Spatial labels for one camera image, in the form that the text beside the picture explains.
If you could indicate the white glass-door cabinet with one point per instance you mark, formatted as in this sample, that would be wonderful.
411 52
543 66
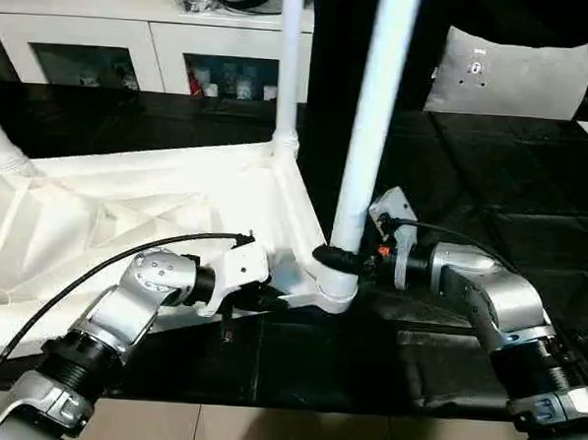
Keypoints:
87 32

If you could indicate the black speaker box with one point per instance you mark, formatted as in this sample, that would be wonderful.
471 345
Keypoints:
333 35

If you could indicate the grey cushion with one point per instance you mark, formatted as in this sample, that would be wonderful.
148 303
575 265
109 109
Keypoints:
528 84

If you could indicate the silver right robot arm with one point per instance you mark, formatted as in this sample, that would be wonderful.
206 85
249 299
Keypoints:
492 289

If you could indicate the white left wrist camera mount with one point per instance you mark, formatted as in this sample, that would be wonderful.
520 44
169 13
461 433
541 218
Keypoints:
242 266

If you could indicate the white plastic table top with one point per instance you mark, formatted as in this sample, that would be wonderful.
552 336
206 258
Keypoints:
128 182

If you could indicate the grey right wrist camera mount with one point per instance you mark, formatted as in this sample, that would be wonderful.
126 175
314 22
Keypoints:
396 205

